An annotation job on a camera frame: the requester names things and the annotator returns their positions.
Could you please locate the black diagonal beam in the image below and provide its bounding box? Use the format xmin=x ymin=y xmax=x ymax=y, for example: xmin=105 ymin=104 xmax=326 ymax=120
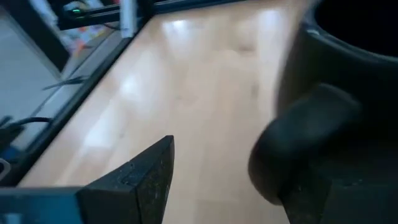
xmin=0 ymin=0 xmax=71 ymax=72

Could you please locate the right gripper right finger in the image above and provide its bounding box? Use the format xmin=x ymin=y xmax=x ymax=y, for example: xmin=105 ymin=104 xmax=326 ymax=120
xmin=279 ymin=177 xmax=335 ymax=224

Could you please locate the black front frame beam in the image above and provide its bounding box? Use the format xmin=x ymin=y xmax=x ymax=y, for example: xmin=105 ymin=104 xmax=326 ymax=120
xmin=146 ymin=0 xmax=249 ymax=15

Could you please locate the black aluminium frame rail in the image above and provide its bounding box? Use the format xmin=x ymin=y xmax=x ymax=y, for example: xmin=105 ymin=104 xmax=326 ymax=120
xmin=0 ymin=9 xmax=156 ymax=187

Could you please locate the black mug black interior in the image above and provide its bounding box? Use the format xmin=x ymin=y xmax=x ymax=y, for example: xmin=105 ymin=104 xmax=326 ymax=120
xmin=247 ymin=0 xmax=398 ymax=224

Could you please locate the thin black strap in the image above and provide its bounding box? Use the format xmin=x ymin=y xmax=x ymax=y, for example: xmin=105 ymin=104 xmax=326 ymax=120
xmin=42 ymin=75 xmax=91 ymax=91

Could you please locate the black device green light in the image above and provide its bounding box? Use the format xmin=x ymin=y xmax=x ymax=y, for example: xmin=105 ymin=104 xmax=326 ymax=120
xmin=57 ymin=0 xmax=125 ymax=31

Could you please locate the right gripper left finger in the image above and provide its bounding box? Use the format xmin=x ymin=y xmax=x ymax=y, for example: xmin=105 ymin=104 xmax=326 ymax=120
xmin=76 ymin=135 xmax=175 ymax=224

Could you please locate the white post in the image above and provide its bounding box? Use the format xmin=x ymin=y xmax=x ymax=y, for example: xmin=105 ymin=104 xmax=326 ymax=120
xmin=119 ymin=0 xmax=138 ymax=39

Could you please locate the black cable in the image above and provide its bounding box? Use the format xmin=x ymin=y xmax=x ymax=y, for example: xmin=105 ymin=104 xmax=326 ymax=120
xmin=0 ymin=116 xmax=53 ymax=131

